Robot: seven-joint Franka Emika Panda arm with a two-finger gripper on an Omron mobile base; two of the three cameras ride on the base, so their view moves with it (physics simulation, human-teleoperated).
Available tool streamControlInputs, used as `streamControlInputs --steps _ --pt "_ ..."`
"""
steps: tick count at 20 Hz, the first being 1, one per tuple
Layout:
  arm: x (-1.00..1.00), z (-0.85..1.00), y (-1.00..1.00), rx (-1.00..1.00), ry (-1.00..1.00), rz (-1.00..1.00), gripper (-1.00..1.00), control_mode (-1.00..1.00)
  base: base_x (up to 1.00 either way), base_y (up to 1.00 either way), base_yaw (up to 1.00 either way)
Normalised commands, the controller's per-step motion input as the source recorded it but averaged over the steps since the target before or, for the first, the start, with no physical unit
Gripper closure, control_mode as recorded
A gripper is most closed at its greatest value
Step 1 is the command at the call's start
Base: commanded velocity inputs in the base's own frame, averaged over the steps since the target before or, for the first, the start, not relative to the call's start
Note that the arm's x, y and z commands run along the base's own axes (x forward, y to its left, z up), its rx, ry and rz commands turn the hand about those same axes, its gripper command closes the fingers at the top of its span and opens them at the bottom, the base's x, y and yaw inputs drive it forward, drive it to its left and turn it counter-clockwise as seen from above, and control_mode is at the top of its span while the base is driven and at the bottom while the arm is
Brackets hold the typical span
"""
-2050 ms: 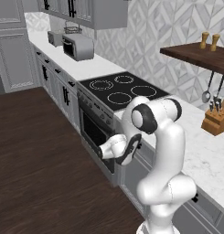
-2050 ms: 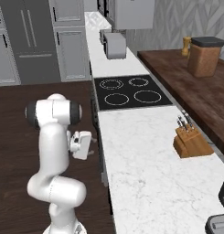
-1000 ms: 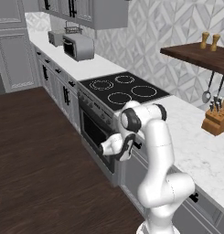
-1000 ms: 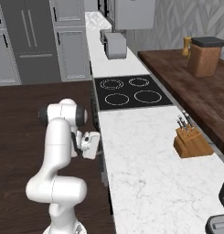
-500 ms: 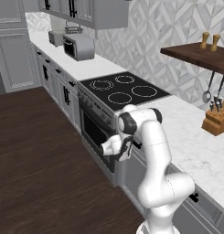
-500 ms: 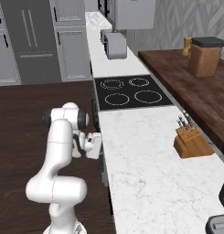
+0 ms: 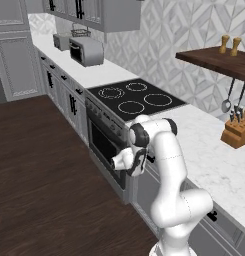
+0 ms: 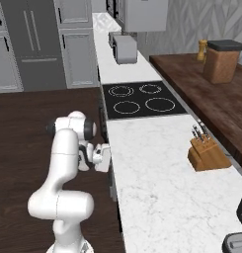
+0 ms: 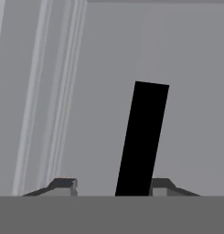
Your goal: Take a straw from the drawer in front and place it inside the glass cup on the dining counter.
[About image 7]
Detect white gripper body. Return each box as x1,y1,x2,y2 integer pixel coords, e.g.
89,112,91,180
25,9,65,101
126,148,149,178

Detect grey drawer front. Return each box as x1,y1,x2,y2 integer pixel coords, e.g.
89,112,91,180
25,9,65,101
186,179,245,247
132,153,162,183

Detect grey cupboard door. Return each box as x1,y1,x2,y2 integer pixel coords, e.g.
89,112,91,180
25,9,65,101
188,219,242,256
131,166,162,238

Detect oven door with dark window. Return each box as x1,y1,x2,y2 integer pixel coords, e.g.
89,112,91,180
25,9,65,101
87,117,128,191

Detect black hob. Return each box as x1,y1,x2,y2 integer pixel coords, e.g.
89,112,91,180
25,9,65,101
86,78,189,123

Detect grey base cupboards run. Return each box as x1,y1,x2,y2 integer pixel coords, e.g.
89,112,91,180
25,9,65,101
38,50,91,145

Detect wooden knife block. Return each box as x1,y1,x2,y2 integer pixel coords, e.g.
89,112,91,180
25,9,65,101
220,104,245,150

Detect hanging metal ladle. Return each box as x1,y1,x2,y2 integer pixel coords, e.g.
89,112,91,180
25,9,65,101
221,77,236,114

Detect grey toaster oven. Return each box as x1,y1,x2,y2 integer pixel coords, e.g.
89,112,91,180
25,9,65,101
68,36,105,68

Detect hanging metal utensil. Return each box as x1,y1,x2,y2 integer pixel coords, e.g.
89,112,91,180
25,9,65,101
234,81,245,115

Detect dark wooden shelf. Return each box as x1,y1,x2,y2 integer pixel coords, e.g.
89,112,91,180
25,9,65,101
175,46,245,84

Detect grey toaster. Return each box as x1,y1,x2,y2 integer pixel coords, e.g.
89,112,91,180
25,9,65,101
52,32,72,52

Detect wooden shaker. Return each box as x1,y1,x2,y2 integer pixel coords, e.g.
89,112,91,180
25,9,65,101
218,34,231,55
230,36,243,57

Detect grey tall cupboard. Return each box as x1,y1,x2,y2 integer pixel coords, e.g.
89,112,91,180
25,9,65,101
0,0,45,103

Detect wire basket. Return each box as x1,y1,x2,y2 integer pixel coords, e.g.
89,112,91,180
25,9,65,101
70,23,93,39

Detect grey wall cupboards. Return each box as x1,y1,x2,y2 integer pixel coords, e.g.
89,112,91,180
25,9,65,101
43,0,142,34

